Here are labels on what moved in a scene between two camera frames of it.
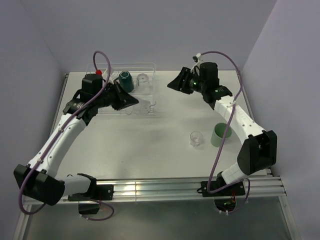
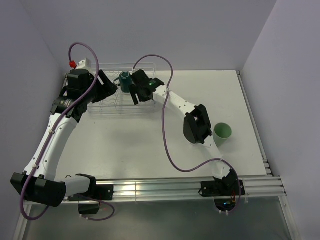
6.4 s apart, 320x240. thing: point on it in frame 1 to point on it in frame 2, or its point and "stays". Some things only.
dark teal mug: (126, 81) stays
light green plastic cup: (217, 134) stays
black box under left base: (88, 207) stays
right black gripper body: (196, 85) to (134, 91)
